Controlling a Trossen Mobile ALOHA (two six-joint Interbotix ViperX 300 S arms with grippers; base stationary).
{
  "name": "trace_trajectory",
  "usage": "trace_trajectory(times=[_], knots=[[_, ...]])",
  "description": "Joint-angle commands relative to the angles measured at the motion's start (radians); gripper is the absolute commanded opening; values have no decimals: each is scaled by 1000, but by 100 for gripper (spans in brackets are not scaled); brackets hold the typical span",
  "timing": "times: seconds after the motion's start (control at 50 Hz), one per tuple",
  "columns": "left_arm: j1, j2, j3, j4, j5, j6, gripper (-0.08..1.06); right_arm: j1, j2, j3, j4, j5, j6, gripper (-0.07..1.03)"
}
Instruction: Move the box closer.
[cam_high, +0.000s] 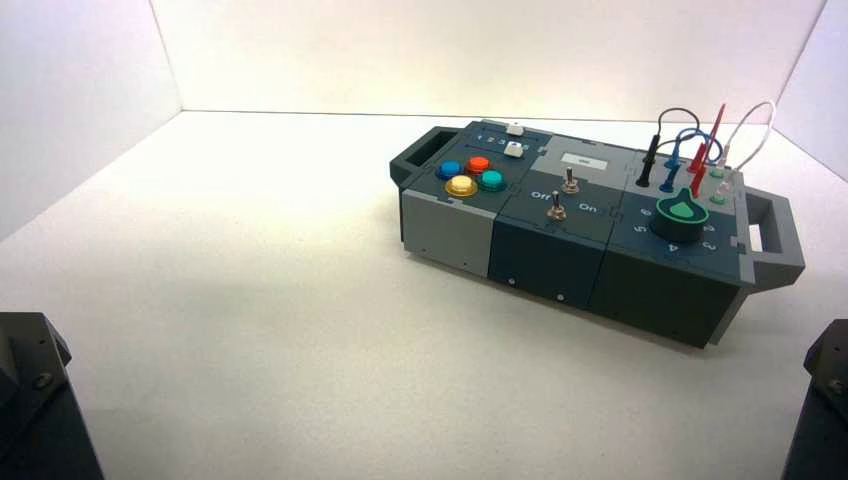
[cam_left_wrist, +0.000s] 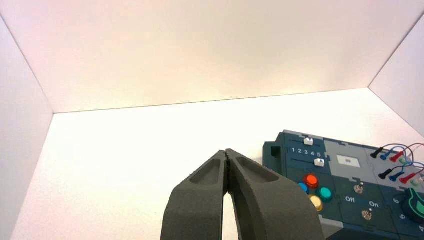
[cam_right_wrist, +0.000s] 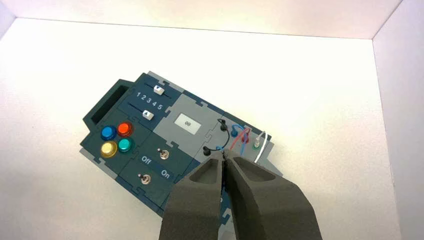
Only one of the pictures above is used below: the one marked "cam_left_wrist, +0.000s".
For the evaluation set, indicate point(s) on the metal toggle switch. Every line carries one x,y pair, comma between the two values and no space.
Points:
366,214
357,188

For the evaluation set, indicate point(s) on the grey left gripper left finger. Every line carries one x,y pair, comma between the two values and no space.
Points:
195,212

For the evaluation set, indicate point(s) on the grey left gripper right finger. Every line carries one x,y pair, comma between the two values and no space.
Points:
275,212

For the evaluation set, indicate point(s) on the blue round push button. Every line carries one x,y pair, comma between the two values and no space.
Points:
303,188

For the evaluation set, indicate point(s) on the yellow round push button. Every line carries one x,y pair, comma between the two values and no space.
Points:
316,202

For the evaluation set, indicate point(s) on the red round push button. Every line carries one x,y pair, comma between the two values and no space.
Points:
310,181

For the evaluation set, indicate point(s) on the teal grey control panel box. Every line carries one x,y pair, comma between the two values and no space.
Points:
351,180

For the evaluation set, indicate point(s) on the white digital display window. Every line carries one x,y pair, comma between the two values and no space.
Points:
348,161

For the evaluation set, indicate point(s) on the white slider knob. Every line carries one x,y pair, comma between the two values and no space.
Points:
308,141
319,162

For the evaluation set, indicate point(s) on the black green rotary knob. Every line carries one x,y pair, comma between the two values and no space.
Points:
414,206

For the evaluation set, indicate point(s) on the green round push button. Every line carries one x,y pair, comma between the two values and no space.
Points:
325,194

